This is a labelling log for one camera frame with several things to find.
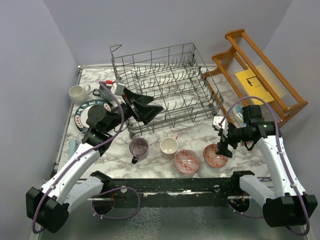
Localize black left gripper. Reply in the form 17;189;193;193
104;87;164;133

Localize red patterned bowl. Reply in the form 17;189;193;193
203;144;228;168
174;149;201;175

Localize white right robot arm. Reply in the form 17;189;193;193
212;105;318;228

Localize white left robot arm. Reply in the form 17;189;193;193
25;88;164;234

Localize blue patterned clear dish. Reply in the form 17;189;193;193
232;104;245;127

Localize wooden dish drying rack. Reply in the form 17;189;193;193
202;29;308;127

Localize dark green mug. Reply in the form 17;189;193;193
92;85;114;102

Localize round plate dark lettered rim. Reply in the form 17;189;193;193
74;99;115;132

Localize cream mug at left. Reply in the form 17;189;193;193
68;84;91;106

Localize clear drinking glass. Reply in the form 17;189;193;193
75;131;87;145

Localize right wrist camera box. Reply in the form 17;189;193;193
212;116;229;137

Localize purple mug black handle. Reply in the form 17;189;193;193
129;137;149;164

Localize grey wire dish rack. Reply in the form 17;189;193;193
109;42;224;138

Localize cream mug pink handle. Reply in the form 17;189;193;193
159;134;179;160

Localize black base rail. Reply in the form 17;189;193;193
87;171;266;208

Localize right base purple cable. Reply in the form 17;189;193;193
228;197;266;219

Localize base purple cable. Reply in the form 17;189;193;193
91;186;142;221
228;197;266;219

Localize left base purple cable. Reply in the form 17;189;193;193
91;186;142;221

